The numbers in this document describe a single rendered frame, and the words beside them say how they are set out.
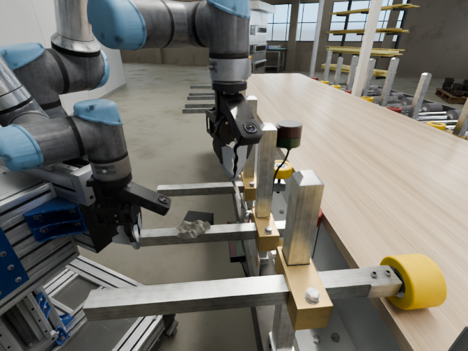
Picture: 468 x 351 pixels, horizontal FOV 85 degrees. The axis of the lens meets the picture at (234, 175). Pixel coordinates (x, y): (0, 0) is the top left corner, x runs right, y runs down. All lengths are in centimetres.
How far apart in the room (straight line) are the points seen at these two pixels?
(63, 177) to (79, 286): 88
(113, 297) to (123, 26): 38
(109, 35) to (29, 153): 22
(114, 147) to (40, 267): 47
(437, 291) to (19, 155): 66
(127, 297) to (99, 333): 93
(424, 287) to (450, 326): 8
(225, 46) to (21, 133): 36
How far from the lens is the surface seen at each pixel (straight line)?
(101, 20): 46
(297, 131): 58
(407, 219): 75
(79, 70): 85
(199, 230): 64
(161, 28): 49
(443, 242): 72
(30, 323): 117
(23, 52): 80
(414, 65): 1192
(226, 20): 49
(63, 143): 52
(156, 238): 67
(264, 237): 63
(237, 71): 50
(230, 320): 151
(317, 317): 41
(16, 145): 52
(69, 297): 154
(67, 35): 85
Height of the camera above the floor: 129
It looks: 29 degrees down
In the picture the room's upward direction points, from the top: straight up
